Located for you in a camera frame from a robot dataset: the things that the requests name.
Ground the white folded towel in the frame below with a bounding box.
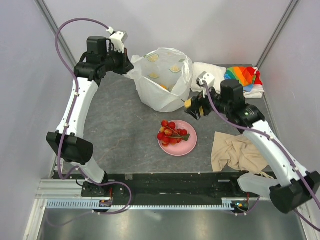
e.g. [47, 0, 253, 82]
[190, 62, 227, 94]

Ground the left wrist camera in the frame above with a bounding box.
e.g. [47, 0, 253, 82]
[109, 31, 128, 54]

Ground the fake yellow lemon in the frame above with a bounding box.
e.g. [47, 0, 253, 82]
[183, 98, 193, 109]

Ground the rainbow coloured cloth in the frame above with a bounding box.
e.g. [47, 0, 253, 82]
[224, 66, 263, 92]

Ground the grey cable duct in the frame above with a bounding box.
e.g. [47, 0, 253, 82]
[46, 199, 234, 211]

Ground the white plastic bag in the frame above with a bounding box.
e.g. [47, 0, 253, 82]
[126, 47, 193, 113]

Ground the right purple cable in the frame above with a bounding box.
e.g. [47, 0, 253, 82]
[203, 79, 320, 232]

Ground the pink plate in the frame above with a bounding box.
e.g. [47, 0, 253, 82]
[157, 120, 198, 157]

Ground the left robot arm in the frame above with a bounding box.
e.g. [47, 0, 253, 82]
[46, 31, 134, 198]

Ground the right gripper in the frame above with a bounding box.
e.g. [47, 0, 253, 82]
[185, 83, 231, 120]

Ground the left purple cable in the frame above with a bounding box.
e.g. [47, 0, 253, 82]
[54, 17, 133, 216]

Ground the white printed cloth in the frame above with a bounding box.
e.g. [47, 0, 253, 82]
[243, 84, 265, 99]

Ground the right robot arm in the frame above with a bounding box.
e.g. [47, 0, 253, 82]
[184, 77, 320, 214]

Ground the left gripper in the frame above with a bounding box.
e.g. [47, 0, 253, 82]
[101, 46, 134, 76]

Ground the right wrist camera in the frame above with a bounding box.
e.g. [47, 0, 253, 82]
[196, 71, 216, 88]

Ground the purple cable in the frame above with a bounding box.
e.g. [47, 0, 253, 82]
[54, 17, 133, 216]
[203, 79, 320, 232]

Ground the beige cloth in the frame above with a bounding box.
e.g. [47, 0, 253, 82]
[211, 132, 274, 179]

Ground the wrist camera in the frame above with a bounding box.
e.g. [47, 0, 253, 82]
[109, 31, 128, 54]
[196, 71, 216, 88]

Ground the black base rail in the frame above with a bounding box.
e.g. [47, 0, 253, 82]
[70, 172, 255, 199]

